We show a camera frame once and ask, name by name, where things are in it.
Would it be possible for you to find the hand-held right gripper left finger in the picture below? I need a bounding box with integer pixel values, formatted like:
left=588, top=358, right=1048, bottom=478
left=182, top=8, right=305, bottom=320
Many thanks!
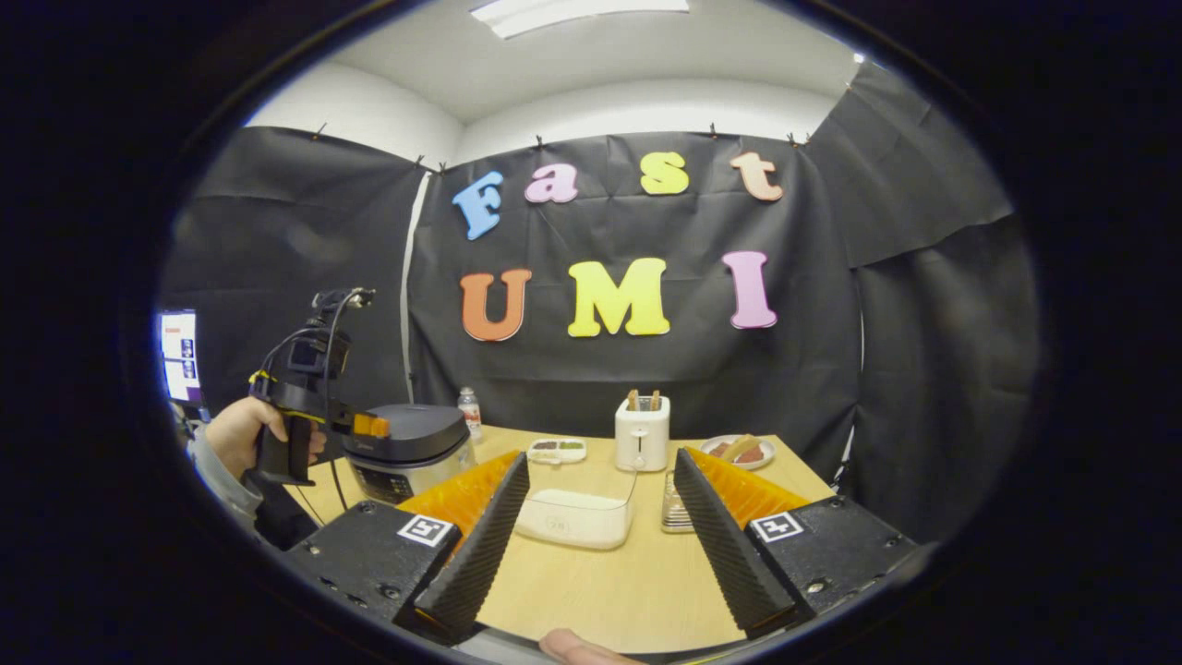
left=286, top=451, right=532, bottom=646

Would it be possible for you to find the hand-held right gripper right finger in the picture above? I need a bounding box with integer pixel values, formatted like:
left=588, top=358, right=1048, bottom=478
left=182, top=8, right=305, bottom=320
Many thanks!
left=672, top=447, right=924, bottom=640

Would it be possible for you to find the dark grey rice cooker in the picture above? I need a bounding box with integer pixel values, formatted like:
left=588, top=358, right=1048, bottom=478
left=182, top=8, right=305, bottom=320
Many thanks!
left=342, top=404, right=477, bottom=506

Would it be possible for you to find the clear chopstick holder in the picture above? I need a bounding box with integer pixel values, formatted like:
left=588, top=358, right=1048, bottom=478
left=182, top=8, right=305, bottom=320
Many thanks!
left=660, top=471, right=698, bottom=535

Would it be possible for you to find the clear box of rice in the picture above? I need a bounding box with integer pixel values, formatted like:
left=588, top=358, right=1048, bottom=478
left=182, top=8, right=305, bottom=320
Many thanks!
left=514, top=488, right=638, bottom=551

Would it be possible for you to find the white round plate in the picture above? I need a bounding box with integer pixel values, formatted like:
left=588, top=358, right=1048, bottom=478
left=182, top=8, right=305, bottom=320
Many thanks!
left=699, top=434, right=777, bottom=471

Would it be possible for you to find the computer monitor screen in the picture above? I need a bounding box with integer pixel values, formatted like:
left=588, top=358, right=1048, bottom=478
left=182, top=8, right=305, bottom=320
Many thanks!
left=159, top=309, right=202, bottom=407

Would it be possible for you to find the white divided grain dish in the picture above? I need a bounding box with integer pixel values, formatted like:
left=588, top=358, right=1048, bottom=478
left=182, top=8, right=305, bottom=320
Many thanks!
left=526, top=437, right=589, bottom=466

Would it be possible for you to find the white toaster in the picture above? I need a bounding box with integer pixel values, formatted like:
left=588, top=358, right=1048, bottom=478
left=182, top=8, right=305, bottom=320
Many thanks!
left=614, top=390, right=672, bottom=474

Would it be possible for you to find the black backdrop cloth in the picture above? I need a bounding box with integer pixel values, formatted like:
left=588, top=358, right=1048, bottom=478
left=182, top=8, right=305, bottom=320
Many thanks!
left=162, top=60, right=1040, bottom=546

